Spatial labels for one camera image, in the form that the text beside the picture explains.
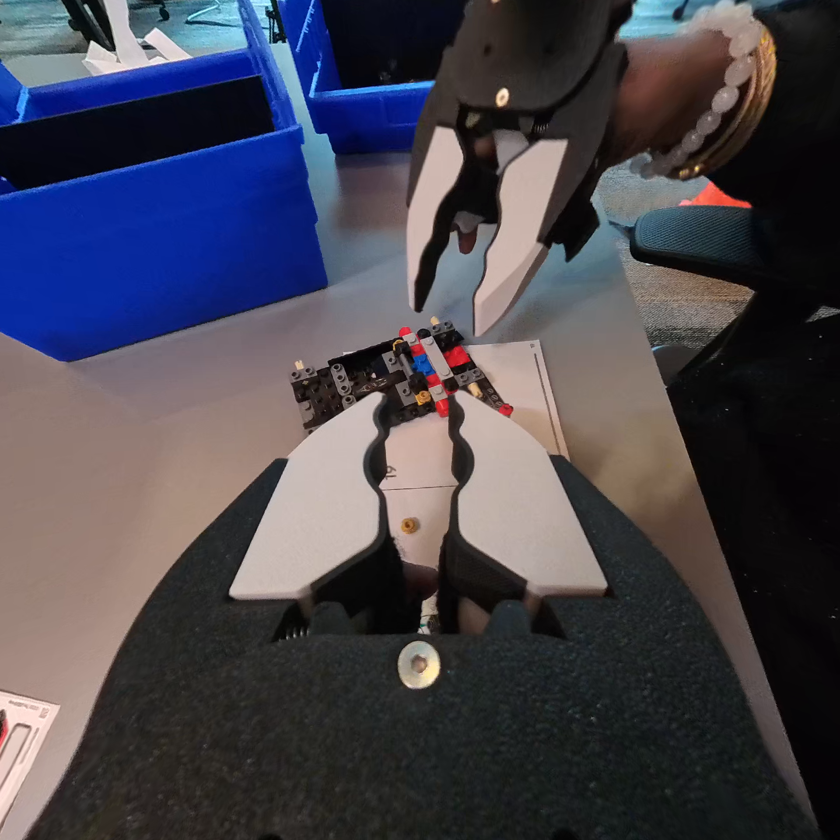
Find white bead bracelet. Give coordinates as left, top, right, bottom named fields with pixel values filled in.
left=629, top=0, right=767, bottom=179

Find large blue plastic bin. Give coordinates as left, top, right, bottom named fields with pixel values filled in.
left=0, top=0, right=329, bottom=363

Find black bin divider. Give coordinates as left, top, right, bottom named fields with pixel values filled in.
left=0, top=75, right=277, bottom=193

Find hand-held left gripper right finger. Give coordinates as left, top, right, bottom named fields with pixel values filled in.
left=438, top=390, right=609, bottom=598

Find orange object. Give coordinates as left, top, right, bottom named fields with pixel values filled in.
left=694, top=182, right=752, bottom=209

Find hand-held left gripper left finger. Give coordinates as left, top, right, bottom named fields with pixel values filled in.
left=228, top=392, right=389, bottom=611

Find person's dark clothing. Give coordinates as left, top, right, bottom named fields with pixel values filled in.
left=666, top=197, right=840, bottom=840

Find black lego car chassis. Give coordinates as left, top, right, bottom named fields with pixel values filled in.
left=290, top=317, right=515, bottom=435

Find small blue plastic bin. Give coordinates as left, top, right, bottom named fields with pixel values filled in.
left=281, top=0, right=460, bottom=156

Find crumpled white paper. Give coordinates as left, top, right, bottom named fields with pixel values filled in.
left=81, top=0, right=193, bottom=77

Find person's right hand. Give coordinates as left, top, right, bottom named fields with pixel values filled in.
left=613, top=26, right=726, bottom=168

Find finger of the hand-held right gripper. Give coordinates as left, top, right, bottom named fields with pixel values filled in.
left=472, top=138, right=569, bottom=339
left=406, top=125, right=467, bottom=313

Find gold bangle bracelets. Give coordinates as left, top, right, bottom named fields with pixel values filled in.
left=676, top=20, right=779, bottom=182

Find lego sticker sheet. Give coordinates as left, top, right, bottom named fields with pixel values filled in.
left=0, top=689, right=61, bottom=829

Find white instruction booklet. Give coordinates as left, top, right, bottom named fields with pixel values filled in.
left=384, top=339, right=569, bottom=567

